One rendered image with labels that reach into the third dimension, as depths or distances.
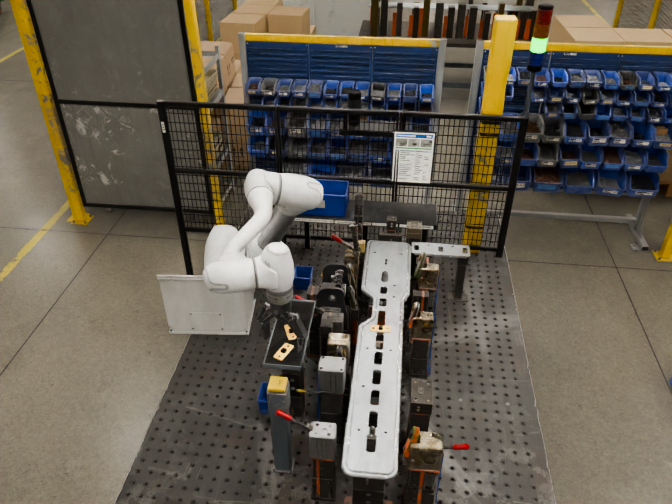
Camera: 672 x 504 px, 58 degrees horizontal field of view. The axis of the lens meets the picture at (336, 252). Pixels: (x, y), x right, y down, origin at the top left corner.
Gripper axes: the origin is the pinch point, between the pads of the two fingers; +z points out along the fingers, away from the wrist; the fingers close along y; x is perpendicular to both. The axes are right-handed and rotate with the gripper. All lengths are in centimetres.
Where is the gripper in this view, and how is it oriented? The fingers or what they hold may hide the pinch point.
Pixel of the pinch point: (283, 341)
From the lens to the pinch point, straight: 222.0
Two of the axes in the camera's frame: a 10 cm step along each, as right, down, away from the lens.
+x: 4.9, -5.0, 7.2
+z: 0.0, 8.2, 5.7
